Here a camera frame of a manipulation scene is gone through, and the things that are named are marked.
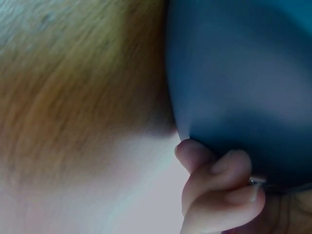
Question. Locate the person's right fingers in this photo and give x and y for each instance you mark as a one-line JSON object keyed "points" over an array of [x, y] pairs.
{"points": [[214, 180]]}

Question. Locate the person's right hand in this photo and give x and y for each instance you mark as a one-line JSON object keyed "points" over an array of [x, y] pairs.
{"points": [[219, 209]]}

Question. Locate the blue bowl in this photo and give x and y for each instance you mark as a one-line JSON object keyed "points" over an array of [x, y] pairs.
{"points": [[239, 80]]}

